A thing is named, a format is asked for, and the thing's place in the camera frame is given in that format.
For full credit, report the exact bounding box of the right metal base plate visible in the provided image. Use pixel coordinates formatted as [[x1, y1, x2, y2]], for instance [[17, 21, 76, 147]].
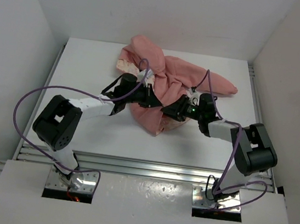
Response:
[[191, 185, 241, 214]]

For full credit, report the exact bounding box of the pink hooded zip jacket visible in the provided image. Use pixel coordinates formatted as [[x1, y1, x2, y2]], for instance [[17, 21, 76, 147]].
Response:
[[107, 32, 244, 147]]

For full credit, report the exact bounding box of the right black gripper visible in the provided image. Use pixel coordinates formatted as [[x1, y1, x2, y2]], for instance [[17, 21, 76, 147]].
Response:
[[160, 93, 206, 125]]

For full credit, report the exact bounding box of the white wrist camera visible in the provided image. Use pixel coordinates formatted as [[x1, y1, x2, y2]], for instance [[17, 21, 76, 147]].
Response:
[[188, 88, 200, 106], [137, 70, 154, 83]]

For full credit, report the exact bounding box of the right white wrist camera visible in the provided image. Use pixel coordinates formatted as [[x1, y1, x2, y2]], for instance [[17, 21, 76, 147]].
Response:
[[188, 88, 200, 106]]

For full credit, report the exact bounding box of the aluminium front rail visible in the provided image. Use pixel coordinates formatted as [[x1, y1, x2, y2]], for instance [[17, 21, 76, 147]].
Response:
[[14, 143, 275, 193]]

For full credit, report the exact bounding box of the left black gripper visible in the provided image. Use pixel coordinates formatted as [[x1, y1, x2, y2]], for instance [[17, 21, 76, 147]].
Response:
[[123, 80, 164, 110]]

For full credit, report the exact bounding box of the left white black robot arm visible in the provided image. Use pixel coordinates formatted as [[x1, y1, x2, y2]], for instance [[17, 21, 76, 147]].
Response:
[[32, 73, 162, 179]]

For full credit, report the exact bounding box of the right aluminium side rail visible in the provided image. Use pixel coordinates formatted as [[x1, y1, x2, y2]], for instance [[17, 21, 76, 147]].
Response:
[[248, 65, 277, 193]]

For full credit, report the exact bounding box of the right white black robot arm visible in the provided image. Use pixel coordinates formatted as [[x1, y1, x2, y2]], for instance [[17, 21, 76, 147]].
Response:
[[161, 93, 278, 202]]

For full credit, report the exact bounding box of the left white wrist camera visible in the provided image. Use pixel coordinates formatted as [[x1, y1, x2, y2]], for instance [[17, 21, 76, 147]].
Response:
[[137, 70, 154, 83]]

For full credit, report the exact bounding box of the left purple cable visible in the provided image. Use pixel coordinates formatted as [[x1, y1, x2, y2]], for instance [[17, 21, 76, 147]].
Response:
[[6, 42, 151, 184]]

